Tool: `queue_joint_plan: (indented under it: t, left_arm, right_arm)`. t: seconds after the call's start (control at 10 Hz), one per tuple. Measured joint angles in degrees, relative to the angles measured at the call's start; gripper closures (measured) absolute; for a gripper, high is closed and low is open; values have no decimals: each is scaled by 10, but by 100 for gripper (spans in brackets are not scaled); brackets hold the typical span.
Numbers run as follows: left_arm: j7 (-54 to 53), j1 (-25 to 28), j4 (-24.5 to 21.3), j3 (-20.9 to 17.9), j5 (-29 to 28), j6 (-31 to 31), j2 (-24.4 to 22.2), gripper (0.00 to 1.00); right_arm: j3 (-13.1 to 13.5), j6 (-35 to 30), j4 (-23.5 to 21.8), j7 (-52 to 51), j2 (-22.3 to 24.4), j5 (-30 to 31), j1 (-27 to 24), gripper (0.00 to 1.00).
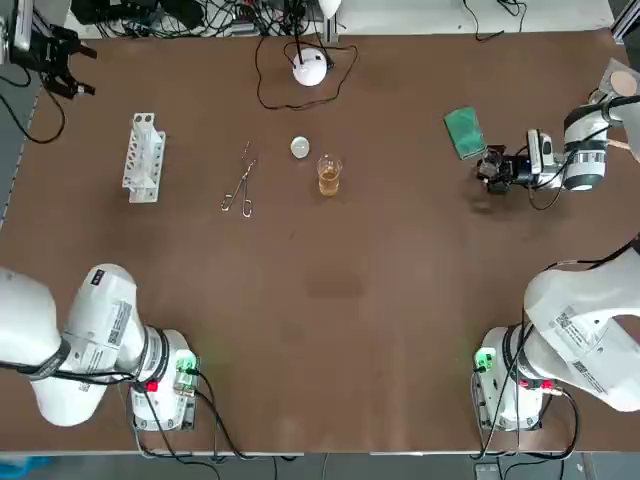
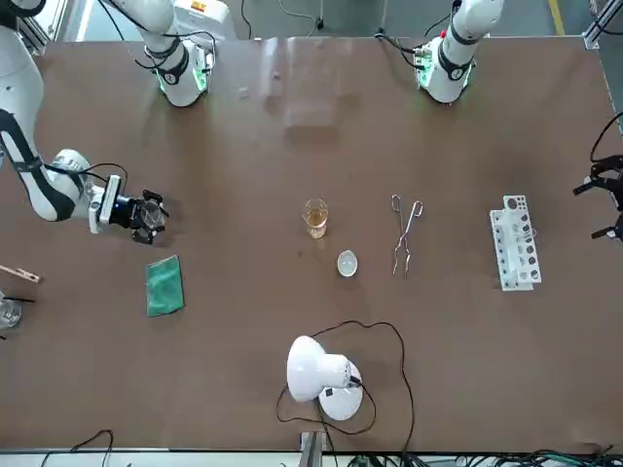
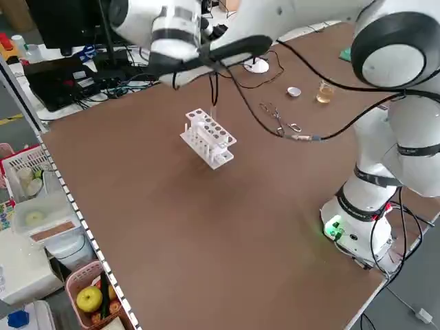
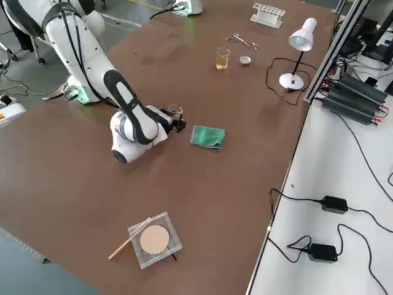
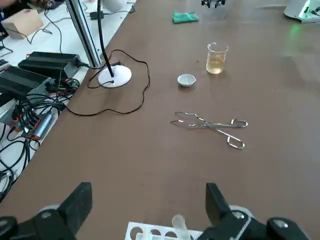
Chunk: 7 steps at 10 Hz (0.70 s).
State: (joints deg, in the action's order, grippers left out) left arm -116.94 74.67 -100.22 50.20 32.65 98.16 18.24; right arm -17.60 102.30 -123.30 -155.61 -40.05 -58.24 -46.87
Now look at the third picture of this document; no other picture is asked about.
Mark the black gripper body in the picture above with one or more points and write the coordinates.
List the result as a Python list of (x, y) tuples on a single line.
[(214, 30)]

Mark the clear glass test tube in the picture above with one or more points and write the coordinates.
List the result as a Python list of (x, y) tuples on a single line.
[(213, 112)]

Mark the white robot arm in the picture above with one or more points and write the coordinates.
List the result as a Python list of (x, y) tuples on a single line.
[(388, 44)]

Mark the white desk lamp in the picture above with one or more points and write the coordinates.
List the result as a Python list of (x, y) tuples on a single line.
[(256, 66)]

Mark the small white dish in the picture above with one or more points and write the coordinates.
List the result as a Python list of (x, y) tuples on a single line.
[(294, 92)]

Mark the metal crucible tongs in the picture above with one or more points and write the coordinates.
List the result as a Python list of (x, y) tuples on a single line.
[(277, 117)]

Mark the white test tube rack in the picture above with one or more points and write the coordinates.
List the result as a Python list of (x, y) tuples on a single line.
[(209, 137)]

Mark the glass beaker with yellow liquid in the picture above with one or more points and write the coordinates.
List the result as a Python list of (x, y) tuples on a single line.
[(324, 94)]

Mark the green folded cloth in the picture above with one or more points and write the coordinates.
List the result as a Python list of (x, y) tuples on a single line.
[(345, 55)]

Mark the black computer monitor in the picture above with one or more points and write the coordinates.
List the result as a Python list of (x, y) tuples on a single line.
[(68, 20)]

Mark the white plastic bottle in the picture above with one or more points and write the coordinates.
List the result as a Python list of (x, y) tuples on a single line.
[(19, 44)]

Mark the white and red basket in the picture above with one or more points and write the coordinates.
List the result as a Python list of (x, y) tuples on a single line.
[(20, 161)]

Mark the white lidded plastic container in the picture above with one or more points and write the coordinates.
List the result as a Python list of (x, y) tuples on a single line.
[(44, 213)]

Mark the pink plastic basket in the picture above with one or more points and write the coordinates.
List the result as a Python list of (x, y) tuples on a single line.
[(74, 275)]

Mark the yellow-green apple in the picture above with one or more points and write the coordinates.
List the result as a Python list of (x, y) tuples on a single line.
[(89, 299)]

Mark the white box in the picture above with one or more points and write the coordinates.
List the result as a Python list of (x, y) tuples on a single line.
[(24, 268)]

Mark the blue plastic item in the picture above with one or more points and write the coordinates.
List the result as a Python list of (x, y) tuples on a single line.
[(17, 319)]

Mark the small white power adapter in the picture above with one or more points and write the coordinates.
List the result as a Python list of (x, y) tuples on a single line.
[(424, 315)]

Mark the aluminium frame post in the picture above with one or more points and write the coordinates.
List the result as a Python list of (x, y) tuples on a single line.
[(24, 93)]

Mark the aluminium table edge rail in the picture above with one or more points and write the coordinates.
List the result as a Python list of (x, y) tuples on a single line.
[(86, 233)]

